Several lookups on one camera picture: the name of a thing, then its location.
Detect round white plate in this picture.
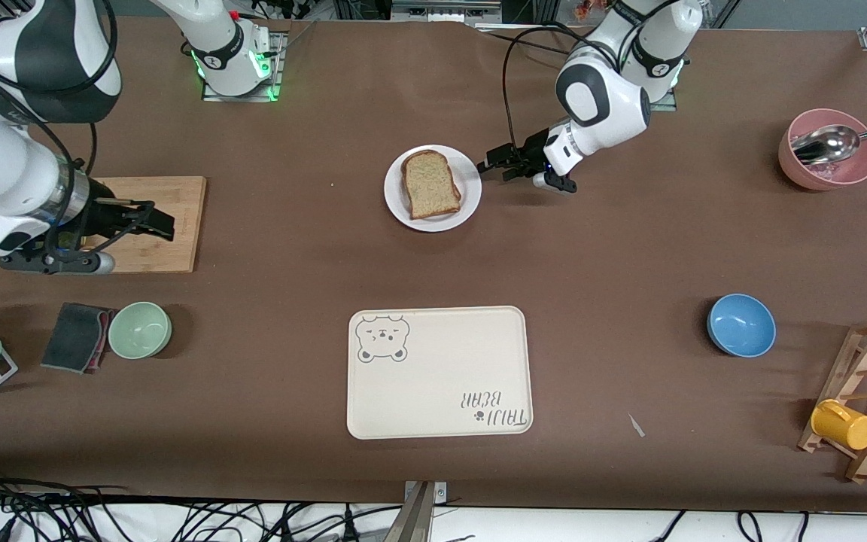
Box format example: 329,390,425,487
384,145,482,233

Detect brown crust bread slice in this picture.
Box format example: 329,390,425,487
401,150,462,220

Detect wooden cutting board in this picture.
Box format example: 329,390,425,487
76,176,207,275

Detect mint green bowl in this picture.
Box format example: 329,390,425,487
108,301,173,360

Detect folded grey cloth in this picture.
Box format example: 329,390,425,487
40,303,118,375

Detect grey metal box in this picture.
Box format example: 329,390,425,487
391,0,503,25

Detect cream bear print tray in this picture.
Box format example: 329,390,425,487
346,305,534,440

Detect pink bowl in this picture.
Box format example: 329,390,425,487
778,108,867,191

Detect blue bowl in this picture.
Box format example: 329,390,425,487
707,293,777,358

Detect large metal spoon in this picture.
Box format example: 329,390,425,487
791,120,867,166

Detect yellow mug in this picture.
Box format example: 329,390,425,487
811,399,867,452

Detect wooden mug rack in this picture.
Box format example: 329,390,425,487
797,318,867,484

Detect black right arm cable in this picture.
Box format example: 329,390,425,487
0,0,120,257

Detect black cable on table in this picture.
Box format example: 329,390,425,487
471,23,577,59

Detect black cable bundle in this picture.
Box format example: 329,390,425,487
0,461,404,542

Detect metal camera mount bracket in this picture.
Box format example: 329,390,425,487
391,480,448,542

